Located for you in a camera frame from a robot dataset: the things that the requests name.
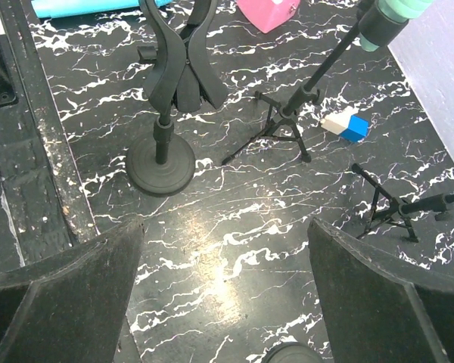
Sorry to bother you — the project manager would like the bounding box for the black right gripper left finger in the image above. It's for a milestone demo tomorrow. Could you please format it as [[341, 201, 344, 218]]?
[[0, 217, 145, 362]]

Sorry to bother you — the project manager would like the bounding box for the black round-base clip stand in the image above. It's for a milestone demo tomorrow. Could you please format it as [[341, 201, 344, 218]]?
[[126, 1, 228, 197]]

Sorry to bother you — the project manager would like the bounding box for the black round base near camera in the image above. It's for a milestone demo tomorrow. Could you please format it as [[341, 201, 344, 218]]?
[[262, 342, 323, 363]]

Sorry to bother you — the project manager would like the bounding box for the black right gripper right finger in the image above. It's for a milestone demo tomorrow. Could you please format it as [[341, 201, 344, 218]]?
[[307, 218, 454, 362]]

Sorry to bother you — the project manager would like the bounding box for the cyan blue microphone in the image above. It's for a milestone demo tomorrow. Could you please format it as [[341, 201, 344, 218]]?
[[30, 0, 171, 19]]

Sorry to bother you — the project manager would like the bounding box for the black tripod stand with ring clamp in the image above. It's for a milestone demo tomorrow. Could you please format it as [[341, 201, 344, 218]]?
[[221, 0, 375, 166]]

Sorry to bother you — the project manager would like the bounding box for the black tripod stand rear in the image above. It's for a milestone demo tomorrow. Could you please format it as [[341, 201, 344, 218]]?
[[351, 163, 454, 243]]

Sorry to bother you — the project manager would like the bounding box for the blue and white block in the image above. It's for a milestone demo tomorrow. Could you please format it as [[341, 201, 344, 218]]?
[[320, 107, 369, 142]]

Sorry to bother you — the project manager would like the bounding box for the mint green microphone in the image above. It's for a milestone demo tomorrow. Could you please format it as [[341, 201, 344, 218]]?
[[357, 0, 434, 52]]

